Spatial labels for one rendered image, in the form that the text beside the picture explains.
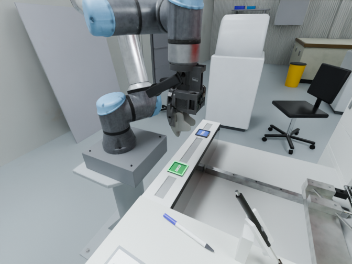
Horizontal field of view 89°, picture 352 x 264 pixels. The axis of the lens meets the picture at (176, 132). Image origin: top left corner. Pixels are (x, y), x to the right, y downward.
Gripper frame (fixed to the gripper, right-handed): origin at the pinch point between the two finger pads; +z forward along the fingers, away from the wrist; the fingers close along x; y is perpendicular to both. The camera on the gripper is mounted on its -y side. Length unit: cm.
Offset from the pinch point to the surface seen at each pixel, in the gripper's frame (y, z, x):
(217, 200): 14.9, 28.6, 5.1
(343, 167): 59, 24, 41
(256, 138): 28, 111, 201
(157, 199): 0.9, 14.6, -13.8
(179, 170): 1.8, 14.2, -0.7
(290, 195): 38.8, 25.9, 17.0
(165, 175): -1.6, 14.6, -4.4
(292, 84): 86, 103, 499
